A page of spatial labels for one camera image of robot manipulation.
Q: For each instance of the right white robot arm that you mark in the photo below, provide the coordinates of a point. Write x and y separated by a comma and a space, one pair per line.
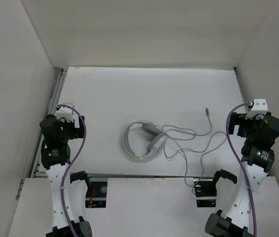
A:
235, 193

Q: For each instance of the grey white headphones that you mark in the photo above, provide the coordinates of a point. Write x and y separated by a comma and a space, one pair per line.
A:
142, 141

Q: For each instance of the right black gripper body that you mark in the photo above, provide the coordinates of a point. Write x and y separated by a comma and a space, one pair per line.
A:
248, 128

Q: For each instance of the aluminium rail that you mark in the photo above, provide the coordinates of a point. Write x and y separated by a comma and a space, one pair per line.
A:
48, 130
94, 175

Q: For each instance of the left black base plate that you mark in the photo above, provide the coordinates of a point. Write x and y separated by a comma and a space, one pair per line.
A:
96, 195

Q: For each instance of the left aluminium rail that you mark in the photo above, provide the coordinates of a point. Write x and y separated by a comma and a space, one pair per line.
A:
48, 130

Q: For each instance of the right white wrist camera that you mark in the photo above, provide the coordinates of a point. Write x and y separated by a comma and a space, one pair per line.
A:
258, 109

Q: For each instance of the front aluminium rail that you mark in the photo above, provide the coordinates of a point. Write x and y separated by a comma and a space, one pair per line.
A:
94, 175

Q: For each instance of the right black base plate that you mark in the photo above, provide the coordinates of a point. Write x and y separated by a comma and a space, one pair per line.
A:
205, 193

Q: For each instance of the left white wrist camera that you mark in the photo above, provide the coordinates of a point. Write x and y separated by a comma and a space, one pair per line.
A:
64, 111

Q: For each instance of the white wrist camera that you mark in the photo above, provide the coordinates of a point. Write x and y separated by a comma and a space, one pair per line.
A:
64, 111
258, 109

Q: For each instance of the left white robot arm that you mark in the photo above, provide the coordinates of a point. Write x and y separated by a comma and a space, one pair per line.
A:
68, 189

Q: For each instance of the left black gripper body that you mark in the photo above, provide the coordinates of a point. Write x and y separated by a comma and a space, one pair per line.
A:
68, 128

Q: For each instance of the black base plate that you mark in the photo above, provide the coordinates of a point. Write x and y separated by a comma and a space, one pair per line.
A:
96, 195
205, 193

